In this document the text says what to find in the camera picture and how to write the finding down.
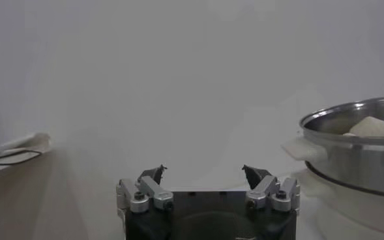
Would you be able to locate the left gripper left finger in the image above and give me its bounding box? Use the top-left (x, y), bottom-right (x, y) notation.
top-left (115, 164), bottom-right (175, 215)

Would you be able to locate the thin black cable loop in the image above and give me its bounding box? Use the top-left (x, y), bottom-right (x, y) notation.
top-left (0, 149), bottom-right (44, 166)

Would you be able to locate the white round plate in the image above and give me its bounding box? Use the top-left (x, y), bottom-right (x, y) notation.
top-left (291, 162), bottom-right (384, 240)

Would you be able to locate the stainless steel steamer basket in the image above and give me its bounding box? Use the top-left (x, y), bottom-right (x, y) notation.
top-left (281, 95), bottom-right (384, 198)

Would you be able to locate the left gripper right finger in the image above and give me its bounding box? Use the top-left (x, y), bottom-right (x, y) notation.
top-left (242, 164), bottom-right (301, 213)

